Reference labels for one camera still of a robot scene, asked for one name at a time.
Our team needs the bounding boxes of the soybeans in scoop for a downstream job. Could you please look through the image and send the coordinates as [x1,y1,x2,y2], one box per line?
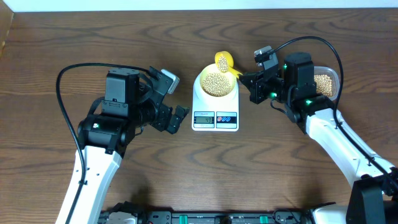
[216,55,229,73]

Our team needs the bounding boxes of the soybeans in container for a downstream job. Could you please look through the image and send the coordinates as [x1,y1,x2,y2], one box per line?
[314,74,333,97]

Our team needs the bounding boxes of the soybeans in bowl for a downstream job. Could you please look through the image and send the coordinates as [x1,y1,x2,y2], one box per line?
[202,73,231,97]

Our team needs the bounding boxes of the yellow measuring scoop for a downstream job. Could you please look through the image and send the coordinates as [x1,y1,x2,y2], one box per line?
[215,51,242,78]

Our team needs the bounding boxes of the clear plastic container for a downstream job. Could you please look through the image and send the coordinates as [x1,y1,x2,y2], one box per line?
[314,66,340,101]

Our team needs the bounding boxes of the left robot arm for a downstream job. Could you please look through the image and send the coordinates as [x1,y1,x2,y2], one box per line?
[56,64,189,223]

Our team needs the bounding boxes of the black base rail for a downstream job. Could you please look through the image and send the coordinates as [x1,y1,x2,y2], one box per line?
[98,210,313,224]

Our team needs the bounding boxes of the pale yellow bowl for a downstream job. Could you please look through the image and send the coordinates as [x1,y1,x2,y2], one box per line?
[199,63,236,95]

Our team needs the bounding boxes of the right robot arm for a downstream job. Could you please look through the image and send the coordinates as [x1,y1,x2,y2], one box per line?
[239,47,397,223]

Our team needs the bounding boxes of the white digital kitchen scale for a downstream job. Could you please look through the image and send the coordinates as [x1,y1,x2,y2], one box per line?
[192,74,239,132]

